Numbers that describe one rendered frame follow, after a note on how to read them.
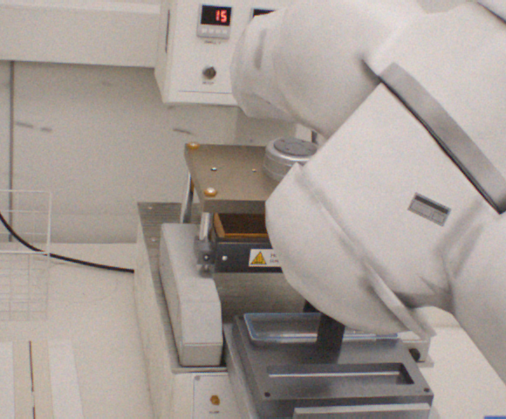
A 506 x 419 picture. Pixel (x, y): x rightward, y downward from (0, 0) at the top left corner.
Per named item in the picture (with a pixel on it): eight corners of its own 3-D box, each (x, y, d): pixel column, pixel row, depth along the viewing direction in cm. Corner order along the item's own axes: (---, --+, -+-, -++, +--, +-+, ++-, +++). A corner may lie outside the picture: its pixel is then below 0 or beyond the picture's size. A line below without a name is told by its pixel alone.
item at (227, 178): (173, 182, 139) (181, 101, 133) (365, 187, 146) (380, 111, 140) (197, 262, 118) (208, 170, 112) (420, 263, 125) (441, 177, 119)
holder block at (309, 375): (231, 332, 113) (234, 314, 112) (383, 329, 118) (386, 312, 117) (259, 417, 99) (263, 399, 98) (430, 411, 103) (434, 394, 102)
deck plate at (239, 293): (136, 205, 152) (137, 200, 151) (335, 209, 160) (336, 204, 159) (171, 374, 112) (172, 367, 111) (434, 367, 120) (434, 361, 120)
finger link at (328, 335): (349, 292, 106) (351, 296, 105) (339, 342, 109) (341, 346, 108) (324, 292, 105) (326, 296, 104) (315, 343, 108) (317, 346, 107)
